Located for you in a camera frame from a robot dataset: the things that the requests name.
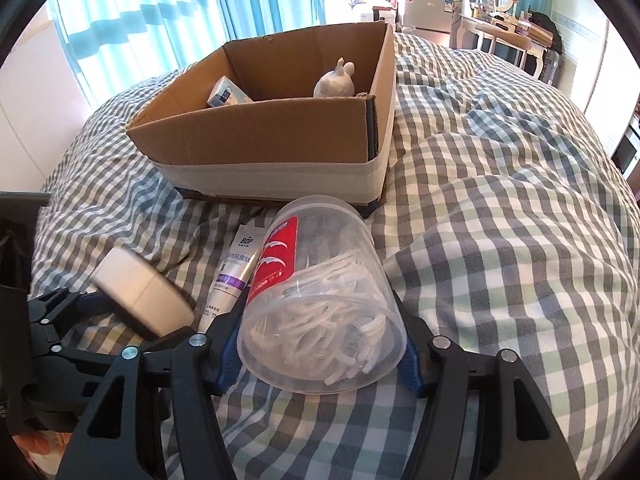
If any silver small fridge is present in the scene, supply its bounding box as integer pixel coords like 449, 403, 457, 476
402, 0, 464, 37

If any orange printed cloth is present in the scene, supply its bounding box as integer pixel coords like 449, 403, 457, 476
9, 404, 103, 480

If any white dressing table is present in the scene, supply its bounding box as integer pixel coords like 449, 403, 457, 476
456, 9, 551, 79

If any white louvred wardrobe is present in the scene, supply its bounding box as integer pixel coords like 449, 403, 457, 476
549, 0, 640, 187

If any dark striped suitcase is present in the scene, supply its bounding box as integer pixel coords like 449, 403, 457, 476
539, 49, 564, 87

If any blue tissue pack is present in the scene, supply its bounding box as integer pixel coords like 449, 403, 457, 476
207, 75, 256, 109

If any brown cardboard box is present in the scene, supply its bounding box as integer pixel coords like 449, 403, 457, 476
125, 22, 396, 207

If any white tape roll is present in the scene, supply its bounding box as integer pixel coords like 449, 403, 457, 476
92, 247, 196, 339

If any black bag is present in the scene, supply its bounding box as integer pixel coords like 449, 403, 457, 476
524, 9, 564, 54

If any wide blue curtain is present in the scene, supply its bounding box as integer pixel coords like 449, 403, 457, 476
46, 0, 236, 111

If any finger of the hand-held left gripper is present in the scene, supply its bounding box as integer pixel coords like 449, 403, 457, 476
27, 287, 119, 329
50, 326, 202, 377

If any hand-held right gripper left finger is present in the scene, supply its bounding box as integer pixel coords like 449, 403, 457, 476
55, 287, 251, 480

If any white tube purple label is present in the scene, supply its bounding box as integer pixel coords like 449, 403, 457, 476
197, 222, 262, 334

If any clear floss pick jar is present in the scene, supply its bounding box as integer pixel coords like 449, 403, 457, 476
237, 194, 409, 395

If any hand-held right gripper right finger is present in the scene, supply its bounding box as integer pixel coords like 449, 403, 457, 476
394, 290, 582, 480

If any white suitcase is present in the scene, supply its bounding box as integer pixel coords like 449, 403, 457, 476
355, 3, 400, 26

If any grey checked blanket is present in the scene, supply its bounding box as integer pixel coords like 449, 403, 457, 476
29, 29, 640, 480

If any white animal figurine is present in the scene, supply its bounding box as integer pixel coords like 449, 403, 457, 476
313, 57, 357, 99

